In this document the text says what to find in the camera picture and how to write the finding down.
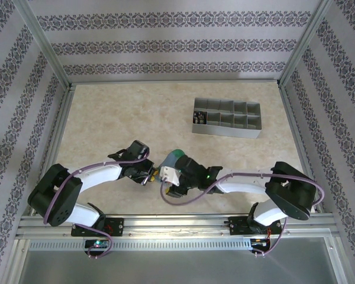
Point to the controller board with green light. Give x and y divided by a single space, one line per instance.
97 244

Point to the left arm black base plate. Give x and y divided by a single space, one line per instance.
115 226

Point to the aluminium frame post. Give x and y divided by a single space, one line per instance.
43 41
307 38

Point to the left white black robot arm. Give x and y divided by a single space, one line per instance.
97 174

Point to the black white patterned sock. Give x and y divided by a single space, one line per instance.
199 116

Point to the grey metal panel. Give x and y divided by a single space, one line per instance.
177 267

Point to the aluminium frame side rail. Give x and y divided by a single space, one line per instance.
59 130
301 142

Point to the small black controller board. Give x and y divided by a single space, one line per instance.
260 243

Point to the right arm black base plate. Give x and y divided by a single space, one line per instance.
238 225

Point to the grey sock green orange trim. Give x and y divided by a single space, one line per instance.
173 158

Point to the grey compartment organizer tray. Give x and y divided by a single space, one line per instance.
225 130

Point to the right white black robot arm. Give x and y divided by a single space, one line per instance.
287 192

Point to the aluminium frame back rail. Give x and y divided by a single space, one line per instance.
174 80

